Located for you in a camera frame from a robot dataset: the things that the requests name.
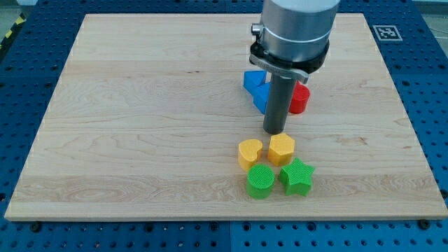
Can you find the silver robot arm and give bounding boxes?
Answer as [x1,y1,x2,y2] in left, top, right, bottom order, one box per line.
[249,0,340,134]

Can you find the white fiducial marker tag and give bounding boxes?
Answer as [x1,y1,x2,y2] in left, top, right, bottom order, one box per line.
[372,24,403,41]

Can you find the blue cube block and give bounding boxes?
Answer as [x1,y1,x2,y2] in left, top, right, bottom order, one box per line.
[252,83,270,114]

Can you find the green star block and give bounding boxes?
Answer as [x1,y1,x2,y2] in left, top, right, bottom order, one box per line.
[279,157,315,197]

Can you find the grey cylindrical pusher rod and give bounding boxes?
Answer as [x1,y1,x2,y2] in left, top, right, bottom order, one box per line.
[263,74,296,134]

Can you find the yellow hexagon block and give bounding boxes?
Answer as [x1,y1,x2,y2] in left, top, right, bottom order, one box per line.
[267,133,295,167]

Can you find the green cylinder block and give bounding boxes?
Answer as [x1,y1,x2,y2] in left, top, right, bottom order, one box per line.
[246,164,275,200]

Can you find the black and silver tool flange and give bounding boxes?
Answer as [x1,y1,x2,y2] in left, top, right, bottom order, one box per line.
[249,41,330,83]

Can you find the wooden board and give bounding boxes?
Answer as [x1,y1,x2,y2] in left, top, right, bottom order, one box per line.
[5,14,447,221]

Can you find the red cylinder block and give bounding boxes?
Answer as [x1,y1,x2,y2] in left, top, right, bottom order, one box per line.
[288,81,311,114]

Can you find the yellow heart block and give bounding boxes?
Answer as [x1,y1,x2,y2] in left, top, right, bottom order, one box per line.
[237,139,263,172]

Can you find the blue triangle block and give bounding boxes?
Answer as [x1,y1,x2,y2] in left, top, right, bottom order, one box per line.
[243,70,267,94]

